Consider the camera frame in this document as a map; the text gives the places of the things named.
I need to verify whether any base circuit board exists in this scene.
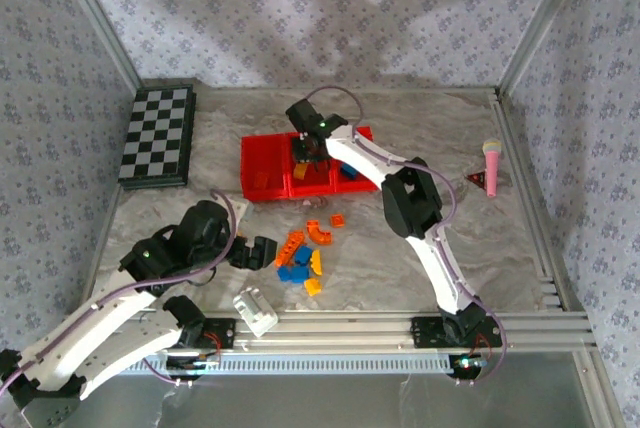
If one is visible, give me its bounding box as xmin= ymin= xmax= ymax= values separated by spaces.
xmin=167 ymin=353 xmax=221 ymax=374
xmin=449 ymin=355 xmax=489 ymax=379

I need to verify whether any orange lego arch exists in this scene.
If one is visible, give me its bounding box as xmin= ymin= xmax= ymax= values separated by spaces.
xmin=305 ymin=219 xmax=334 ymax=247

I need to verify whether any right aluminium frame post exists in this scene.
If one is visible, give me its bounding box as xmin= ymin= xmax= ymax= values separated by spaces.
xmin=497 ymin=0 xmax=594 ymax=94

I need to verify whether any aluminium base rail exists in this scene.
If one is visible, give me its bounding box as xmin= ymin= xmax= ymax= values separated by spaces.
xmin=54 ymin=310 xmax=599 ymax=354

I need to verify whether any left base circuit board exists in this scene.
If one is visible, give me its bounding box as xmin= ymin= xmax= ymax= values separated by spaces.
xmin=167 ymin=353 xmax=221 ymax=374

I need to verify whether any right aluminium side rail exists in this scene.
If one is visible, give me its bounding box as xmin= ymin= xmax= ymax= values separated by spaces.
xmin=492 ymin=90 xmax=599 ymax=317

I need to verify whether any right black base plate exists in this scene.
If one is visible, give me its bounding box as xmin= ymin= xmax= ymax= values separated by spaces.
xmin=410 ymin=316 xmax=504 ymax=349

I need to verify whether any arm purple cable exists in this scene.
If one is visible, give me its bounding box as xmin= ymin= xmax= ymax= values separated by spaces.
xmin=0 ymin=190 xmax=239 ymax=399
xmin=303 ymin=86 xmax=510 ymax=388

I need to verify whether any pink toy microphone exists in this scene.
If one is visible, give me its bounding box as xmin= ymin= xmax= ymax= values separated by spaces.
xmin=481 ymin=138 xmax=503 ymax=198

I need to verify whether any left aluminium frame post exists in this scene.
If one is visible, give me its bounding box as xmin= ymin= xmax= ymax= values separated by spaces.
xmin=49 ymin=0 xmax=144 ymax=94

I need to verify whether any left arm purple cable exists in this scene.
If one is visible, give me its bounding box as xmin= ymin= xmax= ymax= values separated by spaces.
xmin=0 ymin=190 xmax=239 ymax=399

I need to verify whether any black and grey chessboard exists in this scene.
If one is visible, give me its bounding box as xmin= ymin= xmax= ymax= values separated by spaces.
xmin=117 ymin=85 xmax=197 ymax=192

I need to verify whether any red three-compartment bin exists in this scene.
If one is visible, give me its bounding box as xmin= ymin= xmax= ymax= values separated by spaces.
xmin=239 ymin=125 xmax=381 ymax=202

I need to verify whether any long orange lego brick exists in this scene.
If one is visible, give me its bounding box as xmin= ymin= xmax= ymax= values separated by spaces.
xmin=273 ymin=230 xmax=307 ymax=268

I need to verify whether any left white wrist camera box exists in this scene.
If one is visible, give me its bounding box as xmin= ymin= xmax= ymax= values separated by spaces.
xmin=227 ymin=197 xmax=251 ymax=224

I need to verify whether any aluminium frame post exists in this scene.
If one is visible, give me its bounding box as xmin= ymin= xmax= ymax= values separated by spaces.
xmin=49 ymin=0 xmax=144 ymax=94
xmin=497 ymin=0 xmax=594 ymax=94

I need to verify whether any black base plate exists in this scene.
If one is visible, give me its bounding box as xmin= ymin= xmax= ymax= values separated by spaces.
xmin=410 ymin=316 xmax=504 ymax=349
xmin=202 ymin=316 xmax=237 ymax=350

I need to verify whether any large blue lego brick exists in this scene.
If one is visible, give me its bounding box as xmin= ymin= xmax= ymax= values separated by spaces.
xmin=277 ymin=265 xmax=311 ymax=285

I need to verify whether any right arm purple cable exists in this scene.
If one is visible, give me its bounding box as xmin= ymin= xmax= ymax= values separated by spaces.
xmin=303 ymin=86 xmax=510 ymax=388

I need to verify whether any grey slotted cable duct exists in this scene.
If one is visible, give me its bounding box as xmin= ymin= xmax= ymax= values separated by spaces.
xmin=74 ymin=351 xmax=454 ymax=377

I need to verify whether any right base circuit board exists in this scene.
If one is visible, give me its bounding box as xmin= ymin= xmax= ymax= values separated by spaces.
xmin=449 ymin=355 xmax=489 ymax=379

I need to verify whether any white plastic printed part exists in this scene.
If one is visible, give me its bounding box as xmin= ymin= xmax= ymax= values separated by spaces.
xmin=232 ymin=286 xmax=280 ymax=339

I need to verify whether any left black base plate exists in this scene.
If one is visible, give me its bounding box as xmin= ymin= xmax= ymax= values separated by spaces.
xmin=202 ymin=316 xmax=237 ymax=350

